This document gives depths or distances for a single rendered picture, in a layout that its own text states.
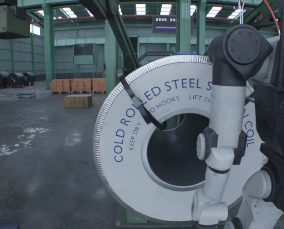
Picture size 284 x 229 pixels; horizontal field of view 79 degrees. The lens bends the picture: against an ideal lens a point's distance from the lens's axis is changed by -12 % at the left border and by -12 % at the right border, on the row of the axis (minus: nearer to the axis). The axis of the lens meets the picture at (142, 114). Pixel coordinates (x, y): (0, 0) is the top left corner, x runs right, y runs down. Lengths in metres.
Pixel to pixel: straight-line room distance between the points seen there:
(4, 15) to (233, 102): 0.95
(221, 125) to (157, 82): 0.68
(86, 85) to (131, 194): 11.00
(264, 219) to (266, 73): 0.53
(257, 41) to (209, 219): 0.56
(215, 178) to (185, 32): 5.51
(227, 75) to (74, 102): 6.93
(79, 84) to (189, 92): 11.31
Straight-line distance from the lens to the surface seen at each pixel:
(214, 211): 0.73
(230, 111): 0.51
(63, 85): 12.62
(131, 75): 1.13
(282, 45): 0.50
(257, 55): 0.47
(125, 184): 1.34
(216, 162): 0.57
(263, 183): 0.65
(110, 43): 5.87
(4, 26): 1.02
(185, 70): 1.15
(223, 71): 0.50
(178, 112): 1.16
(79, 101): 7.19
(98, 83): 11.81
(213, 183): 0.61
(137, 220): 1.79
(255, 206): 0.78
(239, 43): 0.46
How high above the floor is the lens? 1.27
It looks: 13 degrees down
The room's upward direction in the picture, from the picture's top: straight up
